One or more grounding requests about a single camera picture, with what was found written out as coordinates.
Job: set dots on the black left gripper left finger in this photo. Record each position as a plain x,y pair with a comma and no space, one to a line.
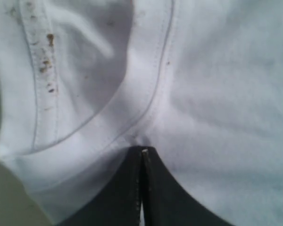
119,202

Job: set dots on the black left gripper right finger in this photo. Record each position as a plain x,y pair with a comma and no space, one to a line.
165,202

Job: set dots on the white t-shirt red lettering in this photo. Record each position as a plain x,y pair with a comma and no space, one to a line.
201,81

